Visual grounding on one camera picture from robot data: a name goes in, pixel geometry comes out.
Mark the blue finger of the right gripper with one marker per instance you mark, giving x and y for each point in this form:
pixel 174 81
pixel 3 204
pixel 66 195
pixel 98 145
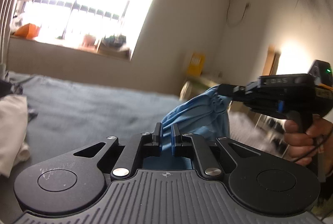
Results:
pixel 234 92

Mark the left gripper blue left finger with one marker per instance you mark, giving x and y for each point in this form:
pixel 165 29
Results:
pixel 157 138

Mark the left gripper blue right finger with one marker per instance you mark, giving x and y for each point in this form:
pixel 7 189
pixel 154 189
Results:
pixel 176 140

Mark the light blue t-shirt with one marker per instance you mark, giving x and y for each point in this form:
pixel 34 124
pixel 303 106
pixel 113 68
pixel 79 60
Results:
pixel 205 114

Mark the cardboard box with clothes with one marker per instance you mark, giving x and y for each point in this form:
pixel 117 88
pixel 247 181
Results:
pixel 114 46

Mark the person's right hand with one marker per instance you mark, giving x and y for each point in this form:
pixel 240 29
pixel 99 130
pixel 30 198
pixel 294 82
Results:
pixel 301 145

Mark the wooden desk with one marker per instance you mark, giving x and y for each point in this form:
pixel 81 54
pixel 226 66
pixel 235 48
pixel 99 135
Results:
pixel 202 83

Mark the yellow box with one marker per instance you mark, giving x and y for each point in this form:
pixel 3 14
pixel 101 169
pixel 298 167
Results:
pixel 196 64

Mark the cardboard sheet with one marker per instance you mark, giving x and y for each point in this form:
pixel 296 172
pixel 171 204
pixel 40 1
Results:
pixel 272 61

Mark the carved cream bedpost finial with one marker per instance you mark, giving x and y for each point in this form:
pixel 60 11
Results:
pixel 186 91

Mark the grey bed blanket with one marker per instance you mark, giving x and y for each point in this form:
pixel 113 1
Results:
pixel 71 115

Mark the folded cream garment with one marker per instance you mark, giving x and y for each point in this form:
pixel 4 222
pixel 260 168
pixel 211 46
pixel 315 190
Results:
pixel 14 122

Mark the dark grey garment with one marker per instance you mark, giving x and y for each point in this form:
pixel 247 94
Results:
pixel 8 88

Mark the orange object on windowsill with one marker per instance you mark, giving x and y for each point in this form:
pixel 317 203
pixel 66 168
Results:
pixel 28 31

